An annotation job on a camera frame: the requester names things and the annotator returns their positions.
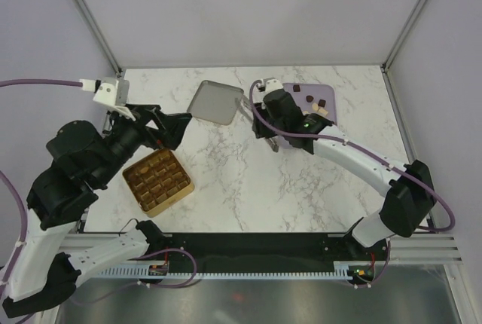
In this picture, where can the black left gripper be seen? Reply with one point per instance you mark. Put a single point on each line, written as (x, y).
(175, 124)

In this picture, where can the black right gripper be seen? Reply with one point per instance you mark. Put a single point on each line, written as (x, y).
(260, 132)

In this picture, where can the metal tongs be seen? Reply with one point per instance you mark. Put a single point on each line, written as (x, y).
(245, 109)

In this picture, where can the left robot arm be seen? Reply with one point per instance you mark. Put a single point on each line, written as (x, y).
(84, 161)

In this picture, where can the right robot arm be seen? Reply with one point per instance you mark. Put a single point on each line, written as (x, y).
(405, 188)

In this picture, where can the lilac plastic tray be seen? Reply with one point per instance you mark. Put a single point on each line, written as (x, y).
(318, 91)

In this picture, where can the silver tin lid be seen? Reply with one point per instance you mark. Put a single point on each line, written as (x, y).
(216, 102)

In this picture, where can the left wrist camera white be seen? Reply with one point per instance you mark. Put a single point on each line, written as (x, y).
(113, 93)

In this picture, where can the right aluminium frame post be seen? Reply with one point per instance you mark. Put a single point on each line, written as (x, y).
(407, 28)

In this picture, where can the aluminium frame post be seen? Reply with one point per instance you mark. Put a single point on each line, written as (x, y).
(99, 37)
(407, 28)

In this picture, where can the white slotted cable duct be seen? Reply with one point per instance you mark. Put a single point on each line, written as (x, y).
(148, 272)

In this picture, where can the left aluminium frame post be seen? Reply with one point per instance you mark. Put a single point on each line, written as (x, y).
(99, 37)

